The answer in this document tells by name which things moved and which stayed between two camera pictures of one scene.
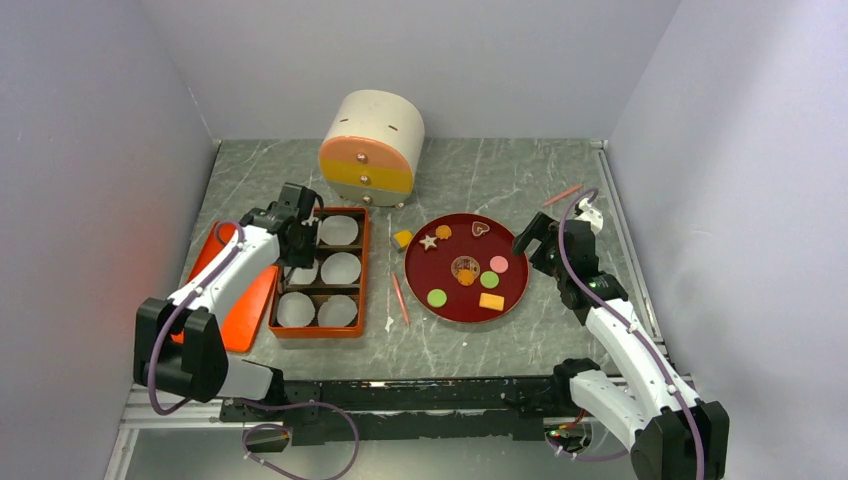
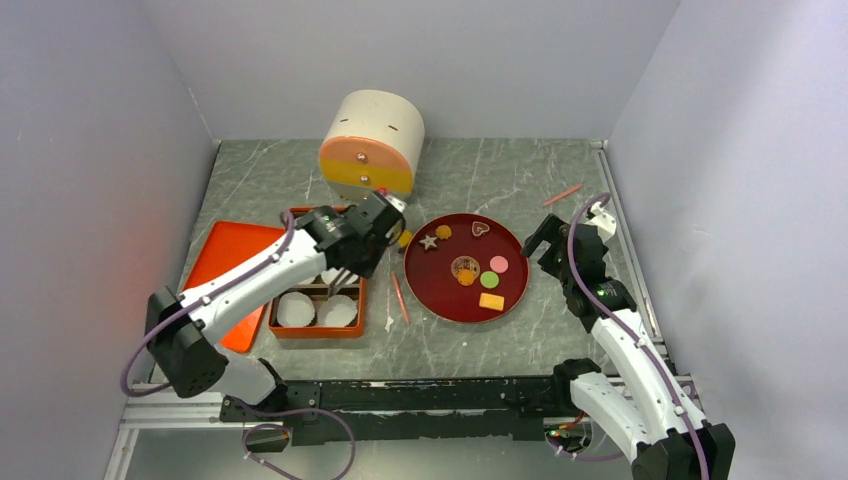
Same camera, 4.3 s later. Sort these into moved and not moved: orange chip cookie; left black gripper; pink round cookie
Moved: left black gripper
Not moved: pink round cookie; orange chip cookie
